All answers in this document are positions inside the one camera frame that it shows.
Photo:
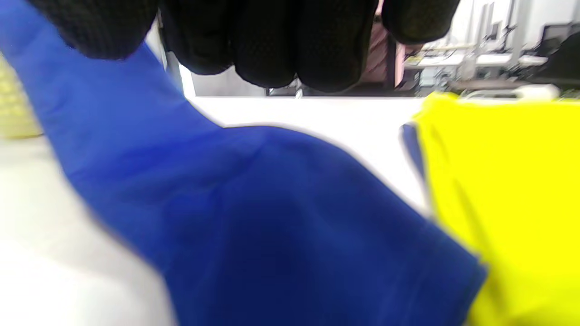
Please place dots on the person's right hand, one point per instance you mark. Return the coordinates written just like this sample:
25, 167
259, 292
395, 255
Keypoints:
272, 40

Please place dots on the yellow t-shirt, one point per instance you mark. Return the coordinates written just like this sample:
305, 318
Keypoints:
512, 190

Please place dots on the black mesh office chair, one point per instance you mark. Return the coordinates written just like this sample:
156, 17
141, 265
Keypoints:
340, 92

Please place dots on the brown top side table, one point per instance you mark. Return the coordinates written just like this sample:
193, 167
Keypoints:
485, 85

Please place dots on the white rolling utility cart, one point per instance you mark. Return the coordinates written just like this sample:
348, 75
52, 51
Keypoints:
512, 93

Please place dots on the yellow perforated laundry basket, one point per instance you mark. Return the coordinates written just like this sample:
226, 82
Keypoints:
16, 108

